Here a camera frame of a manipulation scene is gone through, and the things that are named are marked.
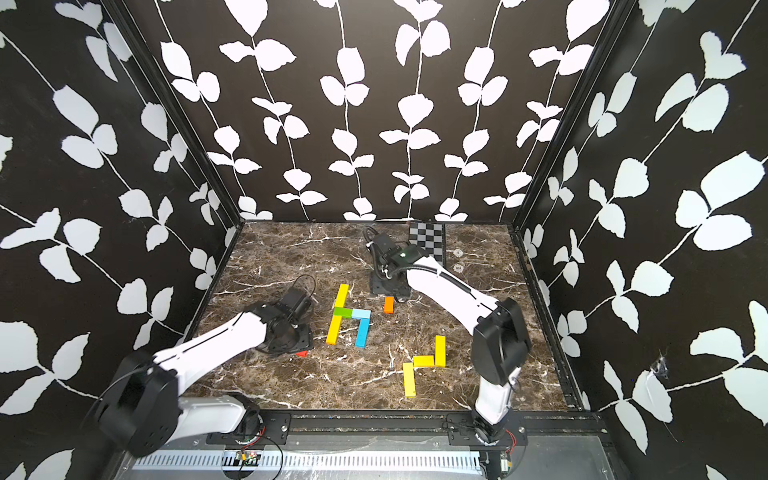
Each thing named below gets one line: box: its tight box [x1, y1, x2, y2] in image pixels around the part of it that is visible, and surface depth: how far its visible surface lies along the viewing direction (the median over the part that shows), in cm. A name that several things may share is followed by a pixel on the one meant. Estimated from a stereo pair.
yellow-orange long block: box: [326, 315, 343, 345], surface depth 92 cm
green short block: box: [333, 307, 353, 319], surface depth 97 cm
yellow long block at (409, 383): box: [403, 362, 416, 398], surface depth 83 cm
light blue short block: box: [352, 308, 371, 320], surface depth 95 cm
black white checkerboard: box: [409, 221, 445, 268], surface depth 117 cm
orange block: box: [384, 296, 395, 314], surface depth 97 cm
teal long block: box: [355, 318, 370, 349], surface depth 92 cm
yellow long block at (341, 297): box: [334, 283, 349, 308], surface depth 100 cm
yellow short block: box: [412, 355, 435, 368], surface depth 87 cm
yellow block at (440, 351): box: [435, 335, 447, 368], surface depth 88 cm
